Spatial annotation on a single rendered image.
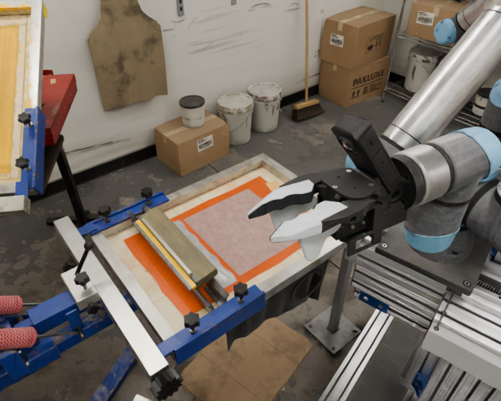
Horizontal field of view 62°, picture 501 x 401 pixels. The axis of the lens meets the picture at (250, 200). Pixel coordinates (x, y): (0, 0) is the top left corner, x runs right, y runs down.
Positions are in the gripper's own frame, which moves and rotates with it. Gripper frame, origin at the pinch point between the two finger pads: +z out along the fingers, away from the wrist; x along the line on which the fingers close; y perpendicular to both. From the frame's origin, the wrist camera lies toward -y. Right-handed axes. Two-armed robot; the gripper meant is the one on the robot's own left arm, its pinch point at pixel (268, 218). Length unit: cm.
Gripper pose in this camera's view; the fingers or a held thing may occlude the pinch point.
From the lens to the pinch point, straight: 46.4
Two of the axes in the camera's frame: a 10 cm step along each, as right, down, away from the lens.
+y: 0.8, 8.4, 5.4
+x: -4.7, -4.5, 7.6
